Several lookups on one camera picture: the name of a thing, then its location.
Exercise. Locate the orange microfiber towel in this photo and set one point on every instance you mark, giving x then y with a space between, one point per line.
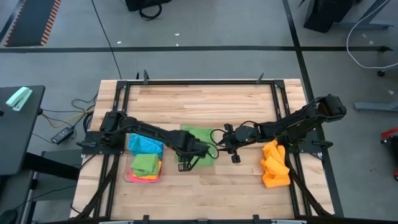
275 168
160 169

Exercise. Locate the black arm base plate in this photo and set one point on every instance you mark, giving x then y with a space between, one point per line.
93 151
311 146

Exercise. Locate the black box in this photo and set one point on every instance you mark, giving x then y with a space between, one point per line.
136 3

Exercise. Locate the green microfiber towel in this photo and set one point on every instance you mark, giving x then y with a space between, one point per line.
202 133
144 163

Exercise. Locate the black frame clamp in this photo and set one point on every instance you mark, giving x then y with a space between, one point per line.
260 79
145 77

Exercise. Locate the black power adapter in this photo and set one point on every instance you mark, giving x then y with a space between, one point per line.
62 136

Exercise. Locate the black cabinet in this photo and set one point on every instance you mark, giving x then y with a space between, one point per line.
326 14

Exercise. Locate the red cart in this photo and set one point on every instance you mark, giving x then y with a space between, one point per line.
390 133

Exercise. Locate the blue microfiber towel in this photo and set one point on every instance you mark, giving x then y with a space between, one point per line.
135 138
149 149

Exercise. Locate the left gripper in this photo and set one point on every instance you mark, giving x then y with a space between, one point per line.
192 146

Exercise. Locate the grey desk foot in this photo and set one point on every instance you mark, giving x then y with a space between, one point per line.
376 106

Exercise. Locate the black side table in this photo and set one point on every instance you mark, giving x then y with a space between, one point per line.
18 140

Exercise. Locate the grey desk frame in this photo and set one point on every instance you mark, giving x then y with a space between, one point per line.
367 24

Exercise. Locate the black table crossbeam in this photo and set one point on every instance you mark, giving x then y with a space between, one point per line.
49 165

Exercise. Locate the black caster wheel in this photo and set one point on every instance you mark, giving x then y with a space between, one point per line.
381 73

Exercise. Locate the mint green stapler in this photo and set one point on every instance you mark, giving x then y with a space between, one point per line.
18 99

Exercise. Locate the clear plastic bin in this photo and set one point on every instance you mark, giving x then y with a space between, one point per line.
126 177

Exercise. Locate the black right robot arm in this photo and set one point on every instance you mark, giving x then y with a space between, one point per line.
295 123

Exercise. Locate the pink microfiber towel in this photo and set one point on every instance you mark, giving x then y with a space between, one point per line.
136 180

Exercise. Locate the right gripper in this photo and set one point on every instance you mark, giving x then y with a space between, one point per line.
241 137

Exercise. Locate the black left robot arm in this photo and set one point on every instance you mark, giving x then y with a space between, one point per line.
146 129

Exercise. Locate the black orange-edged floor mat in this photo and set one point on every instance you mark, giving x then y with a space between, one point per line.
31 21

